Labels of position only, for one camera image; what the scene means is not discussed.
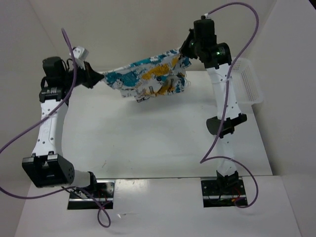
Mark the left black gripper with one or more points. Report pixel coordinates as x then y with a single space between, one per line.
91 77

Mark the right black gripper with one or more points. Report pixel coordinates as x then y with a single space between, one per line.
183 50

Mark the white teal yellow patterned shorts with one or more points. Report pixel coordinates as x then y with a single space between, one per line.
159 75

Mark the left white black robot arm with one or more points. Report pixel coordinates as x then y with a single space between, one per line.
46 167

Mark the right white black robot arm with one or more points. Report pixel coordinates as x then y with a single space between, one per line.
217 63

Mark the white perforated plastic basket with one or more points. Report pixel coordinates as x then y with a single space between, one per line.
246 83

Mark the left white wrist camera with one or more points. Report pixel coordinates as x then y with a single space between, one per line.
80 53

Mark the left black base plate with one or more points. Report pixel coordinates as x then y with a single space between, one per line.
103 193

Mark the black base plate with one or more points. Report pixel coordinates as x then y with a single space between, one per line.
212 196
103 193

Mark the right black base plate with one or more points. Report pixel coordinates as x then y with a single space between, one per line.
212 196

